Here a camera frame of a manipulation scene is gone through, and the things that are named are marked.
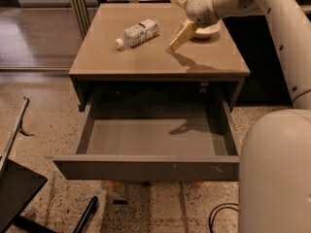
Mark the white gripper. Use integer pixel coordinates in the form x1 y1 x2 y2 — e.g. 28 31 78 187
168 0 220 51

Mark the blue labelled plastic bottle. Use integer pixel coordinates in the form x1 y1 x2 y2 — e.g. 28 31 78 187
115 18 159 49

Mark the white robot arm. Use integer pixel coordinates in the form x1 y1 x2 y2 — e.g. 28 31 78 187
169 0 311 233

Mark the grey drawer cabinet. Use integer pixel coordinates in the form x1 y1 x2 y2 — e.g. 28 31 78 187
69 3 250 107

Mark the open grey top drawer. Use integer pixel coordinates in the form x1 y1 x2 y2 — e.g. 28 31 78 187
52 98 240 182

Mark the white shallow bowl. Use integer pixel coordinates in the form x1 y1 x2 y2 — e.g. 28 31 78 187
194 22 221 40

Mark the black chair base leg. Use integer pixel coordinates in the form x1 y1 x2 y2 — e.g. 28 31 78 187
73 196 98 233

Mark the black cable loop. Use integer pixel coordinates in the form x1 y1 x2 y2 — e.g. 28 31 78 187
208 202 240 233

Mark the black panel with metal frame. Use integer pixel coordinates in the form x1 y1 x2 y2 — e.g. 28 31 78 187
0 98 54 233

